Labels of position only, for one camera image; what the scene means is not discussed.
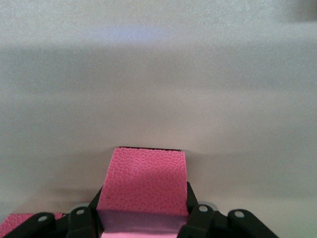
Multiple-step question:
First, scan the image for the red foam cube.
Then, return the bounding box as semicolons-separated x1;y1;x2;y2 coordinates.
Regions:
0;213;67;238
99;146;188;238

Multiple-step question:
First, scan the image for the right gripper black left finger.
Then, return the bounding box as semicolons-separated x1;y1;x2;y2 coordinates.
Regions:
4;184;105;238

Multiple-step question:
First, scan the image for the paper table cover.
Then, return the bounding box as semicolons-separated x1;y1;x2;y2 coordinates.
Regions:
0;0;317;238

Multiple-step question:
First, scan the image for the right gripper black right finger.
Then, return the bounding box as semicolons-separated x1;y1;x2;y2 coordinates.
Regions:
178;182;279;238

